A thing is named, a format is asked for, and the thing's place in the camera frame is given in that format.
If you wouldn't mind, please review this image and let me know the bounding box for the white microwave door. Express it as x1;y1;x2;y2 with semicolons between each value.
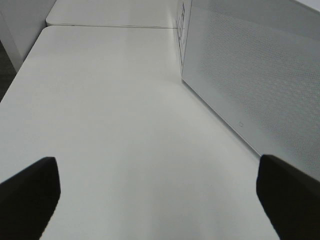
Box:
182;0;320;179

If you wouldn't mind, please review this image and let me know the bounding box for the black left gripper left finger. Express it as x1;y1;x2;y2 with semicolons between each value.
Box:
0;157;61;240

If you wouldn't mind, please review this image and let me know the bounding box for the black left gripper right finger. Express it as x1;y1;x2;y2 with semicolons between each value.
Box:
256;154;320;240

